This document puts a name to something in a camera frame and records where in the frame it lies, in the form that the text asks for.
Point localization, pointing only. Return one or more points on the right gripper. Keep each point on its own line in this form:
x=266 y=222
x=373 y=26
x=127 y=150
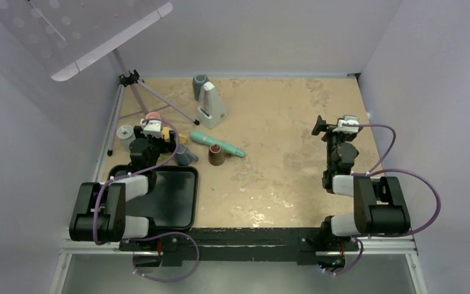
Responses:
x=321 y=126

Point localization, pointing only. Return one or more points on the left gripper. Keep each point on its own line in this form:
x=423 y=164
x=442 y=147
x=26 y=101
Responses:
x=166 y=147

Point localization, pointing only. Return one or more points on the blue-grey mug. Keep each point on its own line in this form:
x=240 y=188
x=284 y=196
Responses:
x=184 y=157

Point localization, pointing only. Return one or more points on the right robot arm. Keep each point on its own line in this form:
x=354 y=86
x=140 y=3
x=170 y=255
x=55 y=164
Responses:
x=379 y=205

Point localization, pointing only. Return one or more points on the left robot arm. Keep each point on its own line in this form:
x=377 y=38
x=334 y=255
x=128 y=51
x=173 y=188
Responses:
x=100 y=211

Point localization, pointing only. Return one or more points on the pink mug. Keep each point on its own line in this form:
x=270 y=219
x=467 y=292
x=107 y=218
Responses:
x=152 y=115

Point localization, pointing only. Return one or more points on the light grey mug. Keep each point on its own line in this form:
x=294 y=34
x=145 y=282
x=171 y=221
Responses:
x=125 y=134

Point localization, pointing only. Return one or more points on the brown mug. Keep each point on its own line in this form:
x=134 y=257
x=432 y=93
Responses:
x=216 y=155

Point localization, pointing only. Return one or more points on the teal toy microphone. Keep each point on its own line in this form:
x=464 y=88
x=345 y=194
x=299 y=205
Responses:
x=202 y=138

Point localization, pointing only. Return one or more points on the white metronome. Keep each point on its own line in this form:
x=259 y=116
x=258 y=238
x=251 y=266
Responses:
x=212 y=109

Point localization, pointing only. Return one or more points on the black tray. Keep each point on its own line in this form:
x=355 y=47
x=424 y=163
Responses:
x=172 y=203

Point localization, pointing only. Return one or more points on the tripod stand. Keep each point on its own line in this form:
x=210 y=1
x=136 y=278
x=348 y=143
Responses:
x=129 y=79

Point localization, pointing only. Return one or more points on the dark teal cup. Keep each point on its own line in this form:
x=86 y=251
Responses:
x=197 y=82

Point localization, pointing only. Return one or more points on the perforated light panel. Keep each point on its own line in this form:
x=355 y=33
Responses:
x=67 y=37

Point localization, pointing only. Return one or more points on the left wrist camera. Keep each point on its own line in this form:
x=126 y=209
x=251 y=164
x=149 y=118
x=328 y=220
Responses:
x=152 y=127

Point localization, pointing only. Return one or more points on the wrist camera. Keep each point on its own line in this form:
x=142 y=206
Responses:
x=152 y=127
x=348 y=124

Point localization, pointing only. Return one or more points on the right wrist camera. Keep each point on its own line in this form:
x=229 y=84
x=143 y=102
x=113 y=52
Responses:
x=348 y=124

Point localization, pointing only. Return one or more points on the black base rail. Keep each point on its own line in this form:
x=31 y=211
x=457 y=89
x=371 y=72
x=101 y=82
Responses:
x=238 y=245

